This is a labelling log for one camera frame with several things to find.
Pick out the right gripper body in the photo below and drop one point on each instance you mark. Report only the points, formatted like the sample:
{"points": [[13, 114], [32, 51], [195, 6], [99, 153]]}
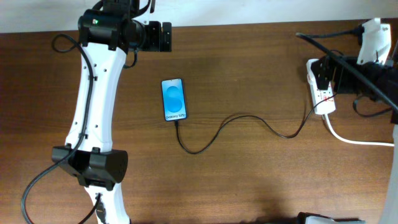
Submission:
{"points": [[346, 84]]}

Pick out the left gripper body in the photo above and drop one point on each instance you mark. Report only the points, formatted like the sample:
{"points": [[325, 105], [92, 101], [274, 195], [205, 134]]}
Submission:
{"points": [[153, 37]]}

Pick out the blue Galaxy smartphone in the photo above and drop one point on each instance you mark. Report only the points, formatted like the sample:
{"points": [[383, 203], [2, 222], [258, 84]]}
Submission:
{"points": [[173, 99]]}

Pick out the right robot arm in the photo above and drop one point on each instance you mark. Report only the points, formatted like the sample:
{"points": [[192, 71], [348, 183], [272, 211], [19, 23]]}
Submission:
{"points": [[361, 135]]}

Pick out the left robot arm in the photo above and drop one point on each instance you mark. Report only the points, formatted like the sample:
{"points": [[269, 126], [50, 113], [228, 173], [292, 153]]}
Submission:
{"points": [[107, 33]]}

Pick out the white power strip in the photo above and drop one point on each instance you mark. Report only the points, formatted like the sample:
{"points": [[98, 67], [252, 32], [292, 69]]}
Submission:
{"points": [[322, 99]]}

